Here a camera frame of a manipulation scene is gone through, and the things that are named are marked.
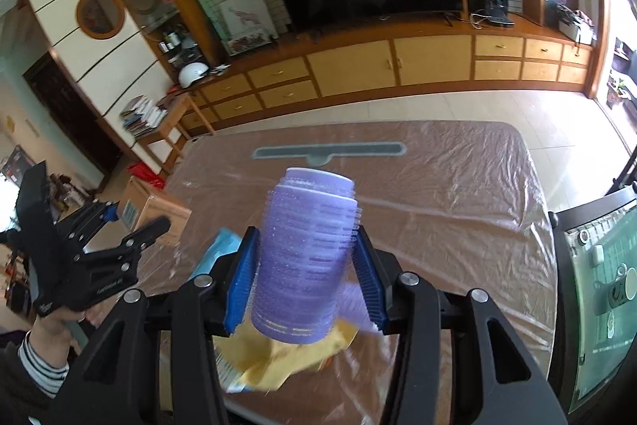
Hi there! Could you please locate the light blue plastic pouch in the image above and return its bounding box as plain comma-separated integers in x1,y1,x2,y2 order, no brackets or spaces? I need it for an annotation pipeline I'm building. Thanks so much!
190,227,242,279

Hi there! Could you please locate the yellow paper bag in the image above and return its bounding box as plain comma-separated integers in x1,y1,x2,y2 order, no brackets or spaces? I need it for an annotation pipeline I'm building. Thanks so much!
213,319,358,393

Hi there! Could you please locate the purple hair roller cylinder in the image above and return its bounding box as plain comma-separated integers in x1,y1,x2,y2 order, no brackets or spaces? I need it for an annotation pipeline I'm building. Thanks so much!
252,167,361,344

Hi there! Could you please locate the white labelled packet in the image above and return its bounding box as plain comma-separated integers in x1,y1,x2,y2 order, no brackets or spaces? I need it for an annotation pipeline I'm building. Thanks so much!
214,349,248,394

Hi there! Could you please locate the striped sleeve left forearm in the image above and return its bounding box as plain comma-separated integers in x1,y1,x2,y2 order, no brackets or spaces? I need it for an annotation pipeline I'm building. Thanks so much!
1,332,69,424

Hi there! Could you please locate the person's left hand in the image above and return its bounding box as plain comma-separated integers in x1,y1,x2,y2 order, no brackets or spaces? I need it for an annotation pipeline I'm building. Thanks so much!
29,307,86,354

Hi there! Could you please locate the cardboard box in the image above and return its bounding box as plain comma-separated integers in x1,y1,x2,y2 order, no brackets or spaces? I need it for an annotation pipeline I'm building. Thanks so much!
118,177,192,247

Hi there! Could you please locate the red plastic stool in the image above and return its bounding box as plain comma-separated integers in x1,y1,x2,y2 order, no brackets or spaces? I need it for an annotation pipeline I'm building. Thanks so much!
126,162,165,190

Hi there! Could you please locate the small wooden side table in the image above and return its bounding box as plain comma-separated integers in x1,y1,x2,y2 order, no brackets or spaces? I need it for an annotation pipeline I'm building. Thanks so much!
135,93,215,178

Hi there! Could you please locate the stack of books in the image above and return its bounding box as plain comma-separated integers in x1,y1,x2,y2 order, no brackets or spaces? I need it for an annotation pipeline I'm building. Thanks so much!
120,95,167,138

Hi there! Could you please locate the dark wooden door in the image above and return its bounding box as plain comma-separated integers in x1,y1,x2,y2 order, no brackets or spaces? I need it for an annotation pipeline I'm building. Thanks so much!
23,53,123,177

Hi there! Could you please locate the white helmet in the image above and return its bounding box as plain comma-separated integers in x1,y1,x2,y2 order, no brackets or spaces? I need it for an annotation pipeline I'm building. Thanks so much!
178,61,209,88

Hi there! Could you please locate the round wooden framed picture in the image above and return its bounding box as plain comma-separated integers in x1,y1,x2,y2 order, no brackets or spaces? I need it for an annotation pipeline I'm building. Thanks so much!
76,0,125,40

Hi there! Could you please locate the glass top side table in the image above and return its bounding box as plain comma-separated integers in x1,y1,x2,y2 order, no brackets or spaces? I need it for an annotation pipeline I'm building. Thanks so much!
549,186,636,424

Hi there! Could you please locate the white green mug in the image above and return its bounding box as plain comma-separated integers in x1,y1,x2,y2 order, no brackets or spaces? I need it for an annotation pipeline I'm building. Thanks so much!
608,265,637,308

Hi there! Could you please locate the white printer device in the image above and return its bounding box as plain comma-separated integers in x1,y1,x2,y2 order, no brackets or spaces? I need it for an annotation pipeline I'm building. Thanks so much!
558,5,595,45

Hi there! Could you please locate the horse picture frame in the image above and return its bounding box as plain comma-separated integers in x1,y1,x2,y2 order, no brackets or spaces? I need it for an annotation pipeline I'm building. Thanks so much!
220,0,279,56

